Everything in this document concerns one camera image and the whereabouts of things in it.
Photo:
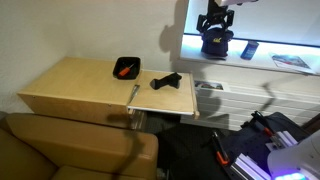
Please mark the pen on table edge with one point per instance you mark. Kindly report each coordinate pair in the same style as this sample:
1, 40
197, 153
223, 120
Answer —
134, 93

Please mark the black orange bar clamp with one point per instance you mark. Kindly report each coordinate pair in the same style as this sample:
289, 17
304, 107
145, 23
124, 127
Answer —
265, 128
220, 151

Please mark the white framed photo card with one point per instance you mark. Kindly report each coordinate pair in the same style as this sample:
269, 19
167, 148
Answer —
208, 85

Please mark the black sock with grey cuff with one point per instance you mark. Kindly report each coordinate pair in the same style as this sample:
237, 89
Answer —
166, 80

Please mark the light wooden nightstand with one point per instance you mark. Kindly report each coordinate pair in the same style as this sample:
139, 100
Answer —
76, 80

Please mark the navy baseball cap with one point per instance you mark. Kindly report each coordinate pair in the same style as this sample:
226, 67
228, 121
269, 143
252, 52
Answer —
216, 46

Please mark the black robot cart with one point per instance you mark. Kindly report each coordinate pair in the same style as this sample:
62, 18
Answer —
246, 143

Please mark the brown leather sofa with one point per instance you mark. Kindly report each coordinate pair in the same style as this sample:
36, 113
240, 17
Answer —
66, 146

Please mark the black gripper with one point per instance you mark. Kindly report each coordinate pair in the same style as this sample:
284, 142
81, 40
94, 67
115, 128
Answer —
216, 11

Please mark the black plastic tray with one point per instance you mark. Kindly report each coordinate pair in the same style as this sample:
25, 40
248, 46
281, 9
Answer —
135, 71

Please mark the blue drink can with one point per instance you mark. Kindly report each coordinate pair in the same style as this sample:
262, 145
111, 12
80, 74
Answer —
249, 50

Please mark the colourful magazine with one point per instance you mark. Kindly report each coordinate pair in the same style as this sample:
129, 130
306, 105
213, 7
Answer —
290, 62

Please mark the white window sill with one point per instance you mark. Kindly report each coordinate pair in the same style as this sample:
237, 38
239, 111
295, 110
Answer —
266, 57

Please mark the white radiator cover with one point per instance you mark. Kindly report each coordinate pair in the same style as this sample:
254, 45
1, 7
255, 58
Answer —
253, 100

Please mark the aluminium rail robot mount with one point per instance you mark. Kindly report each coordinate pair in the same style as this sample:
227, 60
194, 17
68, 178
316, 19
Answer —
250, 166

